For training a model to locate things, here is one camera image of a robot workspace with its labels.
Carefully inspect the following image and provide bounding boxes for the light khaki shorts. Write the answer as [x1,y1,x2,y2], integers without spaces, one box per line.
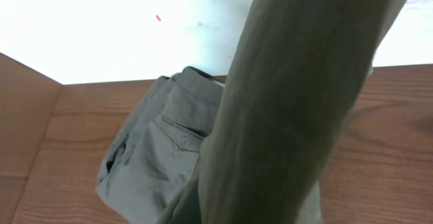
[160,0,406,224]

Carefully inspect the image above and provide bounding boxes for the folded dark grey shorts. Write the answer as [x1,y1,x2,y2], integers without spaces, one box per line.
[96,66,223,223]

